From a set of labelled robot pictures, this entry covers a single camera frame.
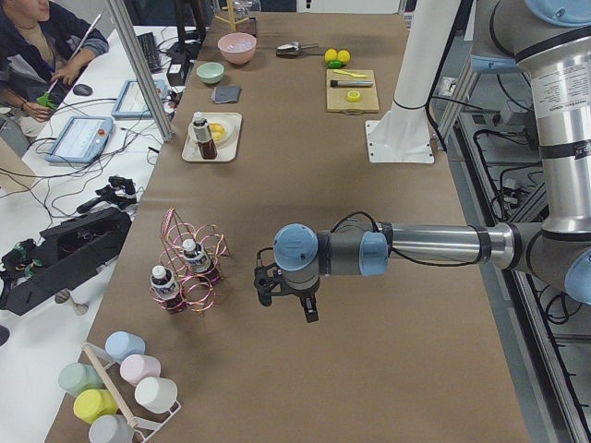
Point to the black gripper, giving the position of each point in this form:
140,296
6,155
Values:
302,294

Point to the glazed donut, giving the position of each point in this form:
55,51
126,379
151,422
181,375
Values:
218,131

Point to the white plate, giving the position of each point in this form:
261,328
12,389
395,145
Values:
225,120

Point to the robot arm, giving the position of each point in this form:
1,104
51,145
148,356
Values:
550,41

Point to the white rabbit tray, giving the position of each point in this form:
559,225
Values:
226,152

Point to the tea bottle on tray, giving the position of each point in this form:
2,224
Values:
203,136

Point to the tea bottle in rack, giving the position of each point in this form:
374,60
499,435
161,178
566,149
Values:
166,290
199,262

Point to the white cup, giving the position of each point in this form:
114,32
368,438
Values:
156,394

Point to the pink cup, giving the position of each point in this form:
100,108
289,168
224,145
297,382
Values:
136,367

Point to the blue cup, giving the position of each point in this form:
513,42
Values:
121,344

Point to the wooden cutting board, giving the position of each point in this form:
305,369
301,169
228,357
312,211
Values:
336,97

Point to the white cup rack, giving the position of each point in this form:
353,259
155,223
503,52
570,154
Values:
144,427

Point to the lemon half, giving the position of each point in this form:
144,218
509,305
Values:
353,96

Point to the steel muddler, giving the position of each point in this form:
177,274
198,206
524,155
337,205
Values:
335,83

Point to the grey folded cloth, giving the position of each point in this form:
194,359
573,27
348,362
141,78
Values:
226,94

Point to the black equipment case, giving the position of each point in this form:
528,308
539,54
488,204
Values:
70,254

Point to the yellow plastic knife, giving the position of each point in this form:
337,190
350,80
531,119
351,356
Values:
349,73

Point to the grey cup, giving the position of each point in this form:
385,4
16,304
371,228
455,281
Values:
111,428

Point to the green lime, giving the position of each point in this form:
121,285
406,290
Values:
335,64

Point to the yellow cup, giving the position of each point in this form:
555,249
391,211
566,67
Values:
91,404

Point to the green cup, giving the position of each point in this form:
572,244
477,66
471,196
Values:
77,377

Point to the lower yellow lemon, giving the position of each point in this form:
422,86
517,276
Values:
330,55

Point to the yellow lemon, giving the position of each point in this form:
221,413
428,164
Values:
344,57
330,55

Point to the upper yellow lemon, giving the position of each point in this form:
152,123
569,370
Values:
344,57

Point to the green bowl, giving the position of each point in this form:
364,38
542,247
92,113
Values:
210,73

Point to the metal scoop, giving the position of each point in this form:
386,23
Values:
295,49

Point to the pink bowl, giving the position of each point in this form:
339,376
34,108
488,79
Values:
236,58

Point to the far teach pendant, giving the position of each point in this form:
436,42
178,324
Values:
130,103

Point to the teach pendant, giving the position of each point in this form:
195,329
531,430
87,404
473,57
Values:
81,141
130,103

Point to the ice cubes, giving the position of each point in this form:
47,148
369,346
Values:
240,46

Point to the near teach pendant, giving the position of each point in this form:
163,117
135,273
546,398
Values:
81,141

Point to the black keyboard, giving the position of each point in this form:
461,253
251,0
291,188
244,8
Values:
150,51

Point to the computer mouse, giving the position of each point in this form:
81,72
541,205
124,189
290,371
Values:
82,90

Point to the person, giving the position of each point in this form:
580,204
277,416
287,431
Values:
44,48

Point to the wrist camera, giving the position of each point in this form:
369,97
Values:
269,283

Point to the copper wire bottle rack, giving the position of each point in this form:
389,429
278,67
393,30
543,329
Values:
199,296

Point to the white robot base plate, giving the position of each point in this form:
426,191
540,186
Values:
398,143

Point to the white camera pole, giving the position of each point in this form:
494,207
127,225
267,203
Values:
432,30

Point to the aluminium frame post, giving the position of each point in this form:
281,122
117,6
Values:
128,38

